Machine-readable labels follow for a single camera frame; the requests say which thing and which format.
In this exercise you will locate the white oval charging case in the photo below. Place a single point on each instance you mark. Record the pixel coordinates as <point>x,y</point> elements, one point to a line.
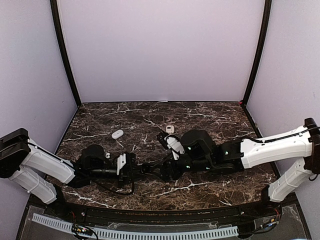
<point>117,134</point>

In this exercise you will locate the black front table rail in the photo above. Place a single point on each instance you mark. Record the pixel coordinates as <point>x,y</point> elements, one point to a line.
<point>229,214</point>

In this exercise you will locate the black frame post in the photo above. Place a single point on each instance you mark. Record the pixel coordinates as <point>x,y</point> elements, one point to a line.
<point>63,51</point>
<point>258,53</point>

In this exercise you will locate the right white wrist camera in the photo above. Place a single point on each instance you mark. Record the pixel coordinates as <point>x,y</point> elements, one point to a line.
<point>172,143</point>

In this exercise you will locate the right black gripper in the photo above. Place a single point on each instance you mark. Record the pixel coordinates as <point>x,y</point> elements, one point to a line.
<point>164,165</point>

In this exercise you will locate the white slotted cable duct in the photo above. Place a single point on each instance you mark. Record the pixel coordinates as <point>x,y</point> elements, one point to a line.
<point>122,231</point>

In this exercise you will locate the black round charging case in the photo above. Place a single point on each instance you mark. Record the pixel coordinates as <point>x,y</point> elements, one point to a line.
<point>147,169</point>

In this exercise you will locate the right black frame post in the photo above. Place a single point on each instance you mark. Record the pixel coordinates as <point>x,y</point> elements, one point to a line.
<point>258,53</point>

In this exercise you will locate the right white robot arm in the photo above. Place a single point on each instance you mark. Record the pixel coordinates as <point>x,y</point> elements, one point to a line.
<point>302,143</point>

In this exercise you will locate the left black frame post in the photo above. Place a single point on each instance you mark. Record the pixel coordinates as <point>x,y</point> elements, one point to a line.
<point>63,51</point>

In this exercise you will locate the beige gold-rimmed charging case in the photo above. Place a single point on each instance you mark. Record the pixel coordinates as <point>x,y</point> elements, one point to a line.
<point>170,129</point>

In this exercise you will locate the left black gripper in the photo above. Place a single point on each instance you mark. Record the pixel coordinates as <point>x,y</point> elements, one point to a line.
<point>126,173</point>

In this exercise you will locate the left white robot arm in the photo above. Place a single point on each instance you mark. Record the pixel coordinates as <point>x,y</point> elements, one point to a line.
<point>21,158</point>

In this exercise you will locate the white bud earbud left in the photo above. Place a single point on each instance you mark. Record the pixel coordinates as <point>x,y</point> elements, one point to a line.
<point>107,155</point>

